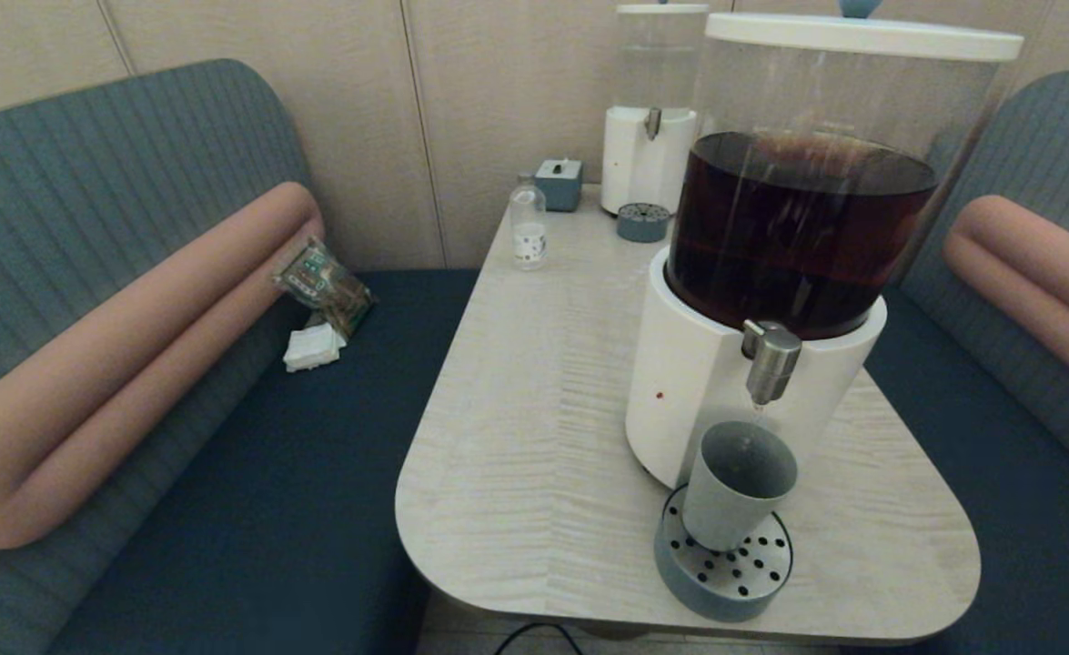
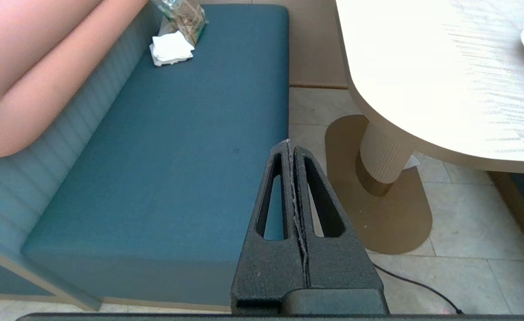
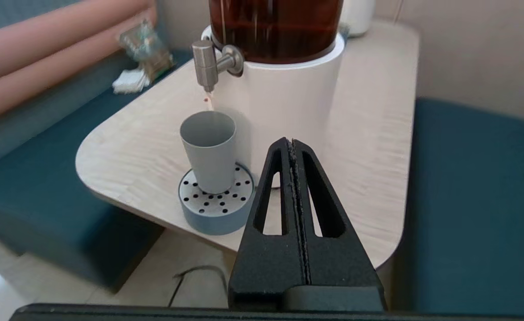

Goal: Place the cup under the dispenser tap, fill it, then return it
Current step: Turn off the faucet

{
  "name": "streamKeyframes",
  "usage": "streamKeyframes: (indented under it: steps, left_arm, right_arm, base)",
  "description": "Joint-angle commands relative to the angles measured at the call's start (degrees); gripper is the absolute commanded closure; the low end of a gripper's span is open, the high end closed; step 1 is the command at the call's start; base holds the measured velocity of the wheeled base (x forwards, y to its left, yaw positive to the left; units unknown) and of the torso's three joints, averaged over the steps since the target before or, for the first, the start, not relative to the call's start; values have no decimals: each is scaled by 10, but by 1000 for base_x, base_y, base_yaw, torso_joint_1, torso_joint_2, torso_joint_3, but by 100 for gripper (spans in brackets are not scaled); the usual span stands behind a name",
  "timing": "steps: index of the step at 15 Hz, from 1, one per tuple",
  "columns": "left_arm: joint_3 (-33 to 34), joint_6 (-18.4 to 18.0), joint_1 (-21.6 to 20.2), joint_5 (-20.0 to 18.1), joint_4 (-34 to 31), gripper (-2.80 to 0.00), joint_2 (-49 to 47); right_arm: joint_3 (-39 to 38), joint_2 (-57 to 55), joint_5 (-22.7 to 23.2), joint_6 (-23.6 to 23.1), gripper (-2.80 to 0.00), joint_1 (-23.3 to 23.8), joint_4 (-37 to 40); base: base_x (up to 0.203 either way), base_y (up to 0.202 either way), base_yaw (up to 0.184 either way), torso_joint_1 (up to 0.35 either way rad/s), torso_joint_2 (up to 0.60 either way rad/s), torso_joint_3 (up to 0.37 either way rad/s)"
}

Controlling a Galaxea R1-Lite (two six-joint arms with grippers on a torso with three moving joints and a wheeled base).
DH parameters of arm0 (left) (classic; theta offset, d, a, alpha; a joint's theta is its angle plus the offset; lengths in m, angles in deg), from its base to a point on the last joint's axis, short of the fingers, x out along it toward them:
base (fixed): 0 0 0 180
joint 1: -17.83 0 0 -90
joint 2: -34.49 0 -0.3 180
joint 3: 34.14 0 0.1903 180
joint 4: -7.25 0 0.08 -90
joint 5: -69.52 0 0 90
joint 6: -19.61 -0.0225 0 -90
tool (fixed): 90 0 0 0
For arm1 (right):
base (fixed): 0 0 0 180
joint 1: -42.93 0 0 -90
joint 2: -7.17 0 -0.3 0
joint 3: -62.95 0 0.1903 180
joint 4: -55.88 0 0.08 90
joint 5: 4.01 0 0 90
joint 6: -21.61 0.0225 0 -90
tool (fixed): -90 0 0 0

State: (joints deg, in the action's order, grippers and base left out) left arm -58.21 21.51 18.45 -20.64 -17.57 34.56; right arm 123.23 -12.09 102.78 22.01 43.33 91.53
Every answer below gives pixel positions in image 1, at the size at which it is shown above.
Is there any pink cylindrical sofa bolster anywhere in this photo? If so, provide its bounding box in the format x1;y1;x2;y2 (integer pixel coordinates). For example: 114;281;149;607
943;195;1069;406
0;182;326;551

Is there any dark blue sofa seat cushion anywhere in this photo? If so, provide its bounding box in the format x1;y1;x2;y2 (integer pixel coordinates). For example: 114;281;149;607
848;287;1069;655
47;269;480;655

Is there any large white dispenser lid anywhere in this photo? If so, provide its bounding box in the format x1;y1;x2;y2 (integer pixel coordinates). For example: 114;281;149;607
705;0;1024;63

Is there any ribbed grey-blue sofa backrest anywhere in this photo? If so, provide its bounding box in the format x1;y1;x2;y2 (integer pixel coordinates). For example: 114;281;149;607
898;71;1069;497
0;60;317;655

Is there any clear snack packet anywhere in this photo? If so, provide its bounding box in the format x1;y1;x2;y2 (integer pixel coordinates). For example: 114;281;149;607
272;238;376;339

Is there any small clear plastic bottle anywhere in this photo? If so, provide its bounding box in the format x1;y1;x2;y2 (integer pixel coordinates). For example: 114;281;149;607
509;173;548;272

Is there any small white dispenser lid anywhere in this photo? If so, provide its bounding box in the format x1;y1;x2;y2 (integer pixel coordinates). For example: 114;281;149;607
615;0;710;16

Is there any grey-blue square box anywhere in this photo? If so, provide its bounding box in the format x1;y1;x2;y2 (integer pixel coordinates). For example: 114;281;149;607
535;159;583;214

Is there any small water beverage dispenser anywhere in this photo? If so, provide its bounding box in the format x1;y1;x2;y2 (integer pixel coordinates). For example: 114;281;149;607
601;11;710;217

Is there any grey-blue plastic cup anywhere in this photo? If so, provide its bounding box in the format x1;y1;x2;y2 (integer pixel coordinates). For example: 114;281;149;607
681;420;798;552

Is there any white napkin stack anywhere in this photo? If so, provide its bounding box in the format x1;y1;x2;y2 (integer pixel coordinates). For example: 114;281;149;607
283;323;348;374

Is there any black floor cable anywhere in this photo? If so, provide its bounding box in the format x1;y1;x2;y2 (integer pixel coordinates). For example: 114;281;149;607
495;622;583;655

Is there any large steel dispenser tap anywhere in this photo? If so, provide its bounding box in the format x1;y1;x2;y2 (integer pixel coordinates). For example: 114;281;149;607
741;319;802;407

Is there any small round perforated drip tray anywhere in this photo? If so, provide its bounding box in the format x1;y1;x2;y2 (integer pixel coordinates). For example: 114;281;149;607
617;203;671;244

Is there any large tea beverage dispenser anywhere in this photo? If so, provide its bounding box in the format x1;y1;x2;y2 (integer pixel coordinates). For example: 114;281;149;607
625;36;999;497

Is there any large round perforated drip tray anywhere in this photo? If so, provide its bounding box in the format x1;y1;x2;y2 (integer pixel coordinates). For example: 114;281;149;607
654;482;794;622

